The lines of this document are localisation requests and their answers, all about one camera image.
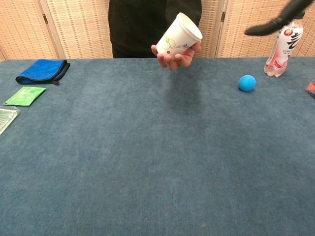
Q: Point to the clear plastic pouch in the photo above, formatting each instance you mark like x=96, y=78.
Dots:
x=6, y=119

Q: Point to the clear box with red parts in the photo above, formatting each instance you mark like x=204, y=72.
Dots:
x=311, y=88

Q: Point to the pink drink bottle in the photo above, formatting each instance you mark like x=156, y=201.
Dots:
x=280, y=54

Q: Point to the woven folding screen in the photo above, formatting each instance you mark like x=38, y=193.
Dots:
x=73, y=27
x=236, y=19

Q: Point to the person torso black clothing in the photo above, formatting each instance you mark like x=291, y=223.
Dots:
x=137, y=27

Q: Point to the white paper cup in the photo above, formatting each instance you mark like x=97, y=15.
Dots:
x=177, y=34

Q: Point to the blue ball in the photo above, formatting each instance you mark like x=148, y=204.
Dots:
x=247, y=83

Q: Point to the blue folded cloth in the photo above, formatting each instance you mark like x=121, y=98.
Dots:
x=40, y=71

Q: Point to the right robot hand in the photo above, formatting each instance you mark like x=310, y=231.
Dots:
x=283, y=18

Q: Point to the blue table cover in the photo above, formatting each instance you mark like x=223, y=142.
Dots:
x=147, y=152

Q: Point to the green sachet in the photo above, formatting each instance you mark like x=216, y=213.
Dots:
x=24, y=96

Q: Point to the person left hand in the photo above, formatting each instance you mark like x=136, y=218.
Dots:
x=182, y=60

